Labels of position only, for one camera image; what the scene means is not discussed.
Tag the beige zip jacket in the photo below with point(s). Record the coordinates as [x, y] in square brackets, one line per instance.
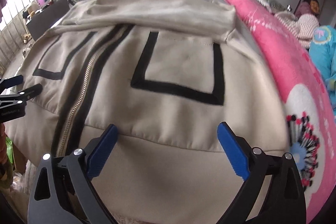
[170, 119]

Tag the metal railing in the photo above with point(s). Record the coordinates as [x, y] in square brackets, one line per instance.
[13, 16]

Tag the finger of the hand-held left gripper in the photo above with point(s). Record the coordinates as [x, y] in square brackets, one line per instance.
[29, 91]
[11, 81]

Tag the pink checked cloth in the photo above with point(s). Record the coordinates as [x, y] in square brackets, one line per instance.
[299, 27]

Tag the dark cabinet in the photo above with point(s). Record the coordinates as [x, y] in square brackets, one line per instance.
[50, 16]

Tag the brown slipper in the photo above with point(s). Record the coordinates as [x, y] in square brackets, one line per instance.
[27, 38]

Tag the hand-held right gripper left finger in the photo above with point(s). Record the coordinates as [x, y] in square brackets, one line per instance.
[102, 150]

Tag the beige slipper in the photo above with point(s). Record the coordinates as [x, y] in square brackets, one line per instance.
[26, 51]

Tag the green bag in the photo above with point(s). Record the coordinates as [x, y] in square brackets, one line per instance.
[9, 153]

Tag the blue cartoon quilt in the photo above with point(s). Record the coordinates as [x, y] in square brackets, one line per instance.
[323, 56]

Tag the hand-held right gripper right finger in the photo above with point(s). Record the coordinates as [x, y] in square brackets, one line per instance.
[233, 150]

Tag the pink floral blanket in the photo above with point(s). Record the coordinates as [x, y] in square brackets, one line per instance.
[283, 61]

